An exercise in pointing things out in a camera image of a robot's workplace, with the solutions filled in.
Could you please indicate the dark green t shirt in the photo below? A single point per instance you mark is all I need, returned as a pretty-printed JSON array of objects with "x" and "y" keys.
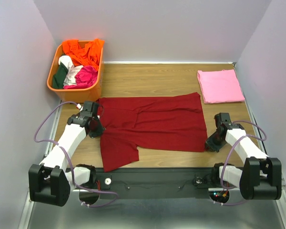
[{"x": 59, "y": 77}]

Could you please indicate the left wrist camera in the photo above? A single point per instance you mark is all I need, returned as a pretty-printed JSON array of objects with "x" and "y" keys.
[{"x": 89, "y": 109}]

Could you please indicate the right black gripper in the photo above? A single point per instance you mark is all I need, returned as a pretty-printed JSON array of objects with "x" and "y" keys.
[{"x": 213, "y": 147}]

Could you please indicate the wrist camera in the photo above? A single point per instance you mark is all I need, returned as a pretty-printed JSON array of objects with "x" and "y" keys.
[
  {"x": 89, "y": 109},
  {"x": 222, "y": 118}
]

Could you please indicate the dark red t shirt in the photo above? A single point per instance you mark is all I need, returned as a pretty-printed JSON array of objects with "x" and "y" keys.
[{"x": 163, "y": 123}]

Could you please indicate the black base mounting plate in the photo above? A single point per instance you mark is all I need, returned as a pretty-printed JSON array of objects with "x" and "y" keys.
[{"x": 154, "y": 183}]

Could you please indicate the white t shirt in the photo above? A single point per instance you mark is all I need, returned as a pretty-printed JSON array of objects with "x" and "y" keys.
[{"x": 68, "y": 69}]

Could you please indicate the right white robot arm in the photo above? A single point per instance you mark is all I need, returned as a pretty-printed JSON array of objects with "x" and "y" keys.
[{"x": 247, "y": 168}]

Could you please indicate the orange plastic laundry basket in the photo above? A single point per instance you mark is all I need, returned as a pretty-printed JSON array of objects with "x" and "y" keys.
[{"x": 92, "y": 93}]

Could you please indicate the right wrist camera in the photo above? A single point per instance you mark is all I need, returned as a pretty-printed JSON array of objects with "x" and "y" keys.
[{"x": 222, "y": 118}]

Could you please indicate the aluminium frame rail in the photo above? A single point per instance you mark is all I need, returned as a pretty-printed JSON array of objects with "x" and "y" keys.
[{"x": 89, "y": 196}]

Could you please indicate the orange t shirt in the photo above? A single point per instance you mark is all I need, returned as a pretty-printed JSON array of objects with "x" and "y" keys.
[{"x": 89, "y": 55}]

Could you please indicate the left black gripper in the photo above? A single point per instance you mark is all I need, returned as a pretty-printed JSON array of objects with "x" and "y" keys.
[{"x": 99, "y": 131}]

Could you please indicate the folded pink t shirt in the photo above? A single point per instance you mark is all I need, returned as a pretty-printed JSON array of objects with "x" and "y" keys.
[{"x": 220, "y": 87}]

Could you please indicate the magenta t shirt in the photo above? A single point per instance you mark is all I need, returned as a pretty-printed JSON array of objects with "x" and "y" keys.
[{"x": 80, "y": 77}]

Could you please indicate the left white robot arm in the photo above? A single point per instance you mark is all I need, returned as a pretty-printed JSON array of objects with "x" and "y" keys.
[{"x": 49, "y": 182}]

